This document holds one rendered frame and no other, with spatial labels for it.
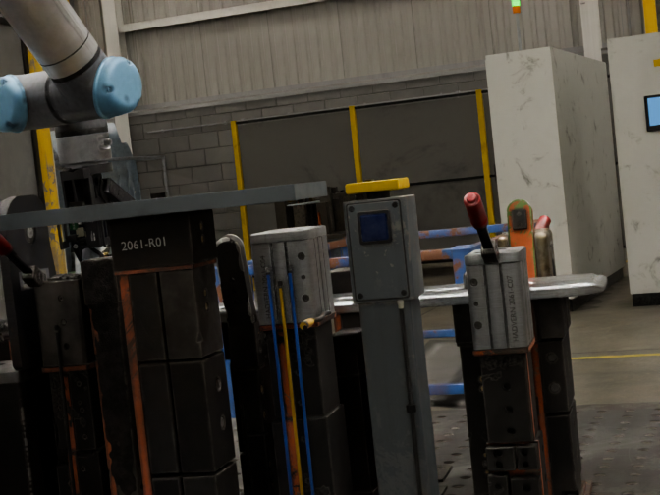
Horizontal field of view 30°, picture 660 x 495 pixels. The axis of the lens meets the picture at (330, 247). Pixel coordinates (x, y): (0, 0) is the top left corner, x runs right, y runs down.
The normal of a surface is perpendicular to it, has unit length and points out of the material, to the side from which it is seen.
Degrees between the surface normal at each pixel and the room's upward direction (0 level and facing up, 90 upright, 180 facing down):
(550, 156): 90
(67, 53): 118
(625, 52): 90
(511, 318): 90
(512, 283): 90
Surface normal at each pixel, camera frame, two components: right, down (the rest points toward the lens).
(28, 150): 0.95, -0.08
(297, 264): -0.26, 0.07
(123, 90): 0.84, -0.06
